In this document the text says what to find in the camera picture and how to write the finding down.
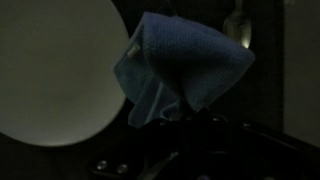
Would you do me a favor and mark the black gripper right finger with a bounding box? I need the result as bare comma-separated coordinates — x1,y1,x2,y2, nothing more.
186,111,320,180

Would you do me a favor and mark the blue microfibre cloth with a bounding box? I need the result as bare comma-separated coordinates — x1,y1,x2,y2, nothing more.
112,11,257,129

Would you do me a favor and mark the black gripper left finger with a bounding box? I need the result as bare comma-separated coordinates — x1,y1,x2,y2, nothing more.
87,111,189,180

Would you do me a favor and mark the white round plate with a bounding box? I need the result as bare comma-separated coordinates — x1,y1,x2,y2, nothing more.
0,0,131,148

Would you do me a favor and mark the metal spoon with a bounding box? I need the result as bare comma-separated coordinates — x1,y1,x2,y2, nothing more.
222,0,253,50

